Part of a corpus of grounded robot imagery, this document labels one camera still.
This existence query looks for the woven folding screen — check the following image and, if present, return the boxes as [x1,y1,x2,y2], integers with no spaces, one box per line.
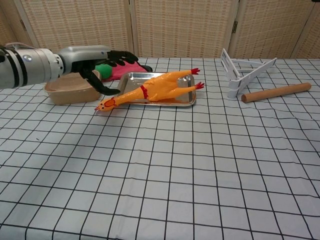
[0,0,320,60]

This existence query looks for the white plastic folding rack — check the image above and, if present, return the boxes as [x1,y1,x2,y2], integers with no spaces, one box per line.
[220,48,278,99]

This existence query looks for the brown wooden rod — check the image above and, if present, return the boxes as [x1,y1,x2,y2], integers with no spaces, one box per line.
[241,82,312,103]

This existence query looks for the yellow rubber chicken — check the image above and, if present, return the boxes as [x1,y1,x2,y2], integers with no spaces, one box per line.
[94,67,205,113]

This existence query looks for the white black checked tablecloth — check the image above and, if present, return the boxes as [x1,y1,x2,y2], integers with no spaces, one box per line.
[0,56,320,240]

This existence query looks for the pink cloth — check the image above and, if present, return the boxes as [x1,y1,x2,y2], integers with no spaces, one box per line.
[99,59,148,82]

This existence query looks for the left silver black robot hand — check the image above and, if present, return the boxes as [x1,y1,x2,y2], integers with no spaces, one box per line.
[57,45,139,96]

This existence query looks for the silver metal tray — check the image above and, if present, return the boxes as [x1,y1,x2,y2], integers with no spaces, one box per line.
[117,71,198,109]

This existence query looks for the green ball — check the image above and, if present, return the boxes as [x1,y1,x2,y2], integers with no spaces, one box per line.
[94,63,113,78]

